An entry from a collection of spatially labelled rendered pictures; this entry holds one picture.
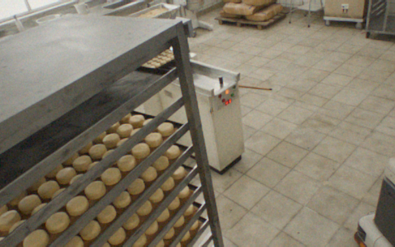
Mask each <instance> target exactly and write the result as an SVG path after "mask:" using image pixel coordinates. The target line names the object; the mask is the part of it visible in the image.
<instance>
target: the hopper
mask: <svg viewBox="0 0 395 247"><path fill-rule="evenodd" d="M155 9H159V10H161V9H165V10H166V9H167V10H168V11H166V12H163V13H161V14H158V15H156V16H153V17H151V18H153V19H166V20H175V19H176V17H177V15H178V11H179V9H180V6H179V5H169V4H164V3H160V4H158V5H155V6H152V7H151V8H147V9H146V10H142V11H140V12H137V13H134V14H132V15H128V16H127V17H141V18H142V17H145V16H146V15H148V14H150V12H151V11H154V10H155Z"/></svg>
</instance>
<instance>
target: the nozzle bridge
mask: <svg viewBox="0 0 395 247"><path fill-rule="evenodd" d="M176 20H182V22H183V28H184V33H185V36H186V41H187V47H188V52H189V53H190V49H189V42H188V37H190V38H191V37H194V33H193V25H192V21H191V20H190V19H185V18H181V17H176Z"/></svg>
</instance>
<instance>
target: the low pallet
mask: <svg viewBox="0 0 395 247"><path fill-rule="evenodd" d="M288 13H290V11H289V10H282V12H280V13H279V14H277V15H275V16H273V17H271V19H269V20H268V21H265V22H260V21H252V20H248V19H247V18H246V17H245V15H243V16H241V17H239V18H230V17H224V16H223V15H221V16H218V17H216V18H215V19H214V20H218V22H219V25H223V24H225V23H227V22H237V27H243V26H244V25H246V24H255V25H257V28H258V31H262V30H263V29H264V28H266V27H268V26H269V25H271V24H273V23H275V22H277V21H279V20H280V19H281V18H282V17H284V16H286V15H285V14H288Z"/></svg>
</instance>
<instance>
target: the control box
mask: <svg viewBox="0 0 395 247"><path fill-rule="evenodd" d="M234 85H235V86H236V88H235V90H234V89H233V87H234ZM227 90H228V91H229V92H228V93H226V91H227ZM232 93H234V96H233V97H231V96H230V95H231V94H232ZM214 94H215V96H214V97H213V99H214V104H215V110H216V111H218V110H221V109H222V108H223V107H224V106H226V105H227V102H228V104H229V100H230V102H233V101H234V100H235V99H237V98H238V88H237V82H235V81H234V82H231V83H230V84H228V85H227V86H226V87H225V88H223V89H222V90H219V91H217V92H216V93H214ZM219 94H221V95H222V98H220V99H219ZM223 99H225V102H223Z"/></svg>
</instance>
